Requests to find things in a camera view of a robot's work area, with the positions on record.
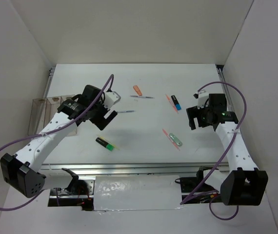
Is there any green cap black highlighter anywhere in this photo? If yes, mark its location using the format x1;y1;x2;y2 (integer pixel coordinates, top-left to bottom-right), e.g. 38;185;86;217
96;137;114;151

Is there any blue cap black highlighter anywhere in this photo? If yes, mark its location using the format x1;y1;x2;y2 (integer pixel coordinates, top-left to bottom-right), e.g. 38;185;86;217
171;95;181;111

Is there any blue ink clear pen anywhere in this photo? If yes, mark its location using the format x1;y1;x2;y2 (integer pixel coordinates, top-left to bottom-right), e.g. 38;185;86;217
130;95;154;99

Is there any orange pen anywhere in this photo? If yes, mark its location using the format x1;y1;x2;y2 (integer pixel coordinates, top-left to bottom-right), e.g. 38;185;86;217
165;94;178;114
162;129;180;151

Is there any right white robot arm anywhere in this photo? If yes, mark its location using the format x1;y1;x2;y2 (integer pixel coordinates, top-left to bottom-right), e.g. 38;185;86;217
186;91;268;206

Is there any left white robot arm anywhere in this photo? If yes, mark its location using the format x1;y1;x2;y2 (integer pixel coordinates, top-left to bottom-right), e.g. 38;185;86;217
0;85;121;198

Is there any mint green highlighter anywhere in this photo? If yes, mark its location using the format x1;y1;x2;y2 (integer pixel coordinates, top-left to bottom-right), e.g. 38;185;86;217
169;133;182;147

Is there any orange highlighter cap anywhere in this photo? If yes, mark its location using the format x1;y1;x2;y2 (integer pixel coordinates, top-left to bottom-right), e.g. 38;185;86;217
133;85;142;96

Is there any middle clear container compartment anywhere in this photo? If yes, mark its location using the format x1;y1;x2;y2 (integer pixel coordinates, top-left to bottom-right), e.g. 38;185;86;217
43;97;62;127

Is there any left clear container compartment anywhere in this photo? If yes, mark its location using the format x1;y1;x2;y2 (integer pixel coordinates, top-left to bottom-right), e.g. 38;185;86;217
28;98;47;136

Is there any white front cover plate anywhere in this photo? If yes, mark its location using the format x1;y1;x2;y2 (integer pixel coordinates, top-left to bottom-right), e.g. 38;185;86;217
94;175;182;211

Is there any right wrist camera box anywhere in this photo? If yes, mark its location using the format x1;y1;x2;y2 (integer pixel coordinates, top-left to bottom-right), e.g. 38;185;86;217
194;90;209;109

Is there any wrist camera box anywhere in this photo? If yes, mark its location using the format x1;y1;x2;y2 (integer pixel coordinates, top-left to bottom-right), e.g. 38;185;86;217
103;92;121;109
194;90;209;109

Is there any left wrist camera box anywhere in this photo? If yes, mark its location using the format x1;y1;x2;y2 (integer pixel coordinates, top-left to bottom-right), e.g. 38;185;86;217
103;92;121;109

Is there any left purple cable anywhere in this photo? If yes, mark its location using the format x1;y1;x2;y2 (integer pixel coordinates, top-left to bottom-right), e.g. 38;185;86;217
0;74;115;210

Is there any aluminium front rail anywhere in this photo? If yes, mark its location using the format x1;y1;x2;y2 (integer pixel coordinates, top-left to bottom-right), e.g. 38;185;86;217
40;162;214;176

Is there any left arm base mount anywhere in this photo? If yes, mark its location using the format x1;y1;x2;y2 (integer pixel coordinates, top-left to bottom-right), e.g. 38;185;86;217
48;169;96;211

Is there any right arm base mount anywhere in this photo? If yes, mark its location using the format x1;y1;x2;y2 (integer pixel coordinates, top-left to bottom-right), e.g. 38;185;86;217
175;167;227;204

